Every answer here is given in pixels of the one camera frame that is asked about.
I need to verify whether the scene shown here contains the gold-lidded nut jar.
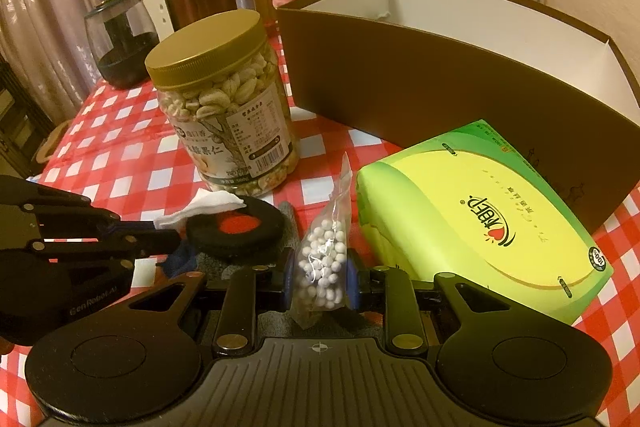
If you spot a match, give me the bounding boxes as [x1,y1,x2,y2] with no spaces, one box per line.
[145,9,300,198]

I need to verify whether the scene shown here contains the dark furniture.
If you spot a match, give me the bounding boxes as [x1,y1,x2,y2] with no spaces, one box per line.
[0,52,56,178]

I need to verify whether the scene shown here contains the white tissue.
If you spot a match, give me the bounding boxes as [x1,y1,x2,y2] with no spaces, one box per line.
[153,188,247,230]

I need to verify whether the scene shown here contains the glass jar with dark contents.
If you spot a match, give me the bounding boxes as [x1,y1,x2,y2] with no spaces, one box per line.
[84,0,161,90]

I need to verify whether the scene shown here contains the dark blue cloth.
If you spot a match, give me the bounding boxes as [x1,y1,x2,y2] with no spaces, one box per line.
[157,239,201,280]

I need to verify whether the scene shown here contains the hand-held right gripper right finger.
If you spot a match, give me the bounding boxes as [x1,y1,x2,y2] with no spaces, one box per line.
[345,248,506,353]

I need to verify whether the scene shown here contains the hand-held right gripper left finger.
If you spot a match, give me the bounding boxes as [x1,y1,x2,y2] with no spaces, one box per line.
[127,252,298,356]

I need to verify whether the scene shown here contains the black foam ring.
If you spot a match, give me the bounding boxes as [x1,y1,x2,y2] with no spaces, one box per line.
[186,195,296,265]

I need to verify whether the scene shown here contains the tan wooden chair back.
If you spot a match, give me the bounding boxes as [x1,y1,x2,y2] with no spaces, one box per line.
[34,119,73,165]

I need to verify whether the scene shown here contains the brown cardboard box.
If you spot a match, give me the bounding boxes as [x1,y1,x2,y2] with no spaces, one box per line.
[276,0,640,235]

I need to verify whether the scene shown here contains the green tissue pack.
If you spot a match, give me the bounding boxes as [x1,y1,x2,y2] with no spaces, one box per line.
[356,119,615,327]

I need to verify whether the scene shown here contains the clear bag of white beads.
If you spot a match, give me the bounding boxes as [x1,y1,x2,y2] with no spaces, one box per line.
[289,152,353,330]

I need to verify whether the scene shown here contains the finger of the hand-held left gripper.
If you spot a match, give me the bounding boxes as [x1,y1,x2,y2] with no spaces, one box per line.
[30,228,182,264]
[0,175,122,254]

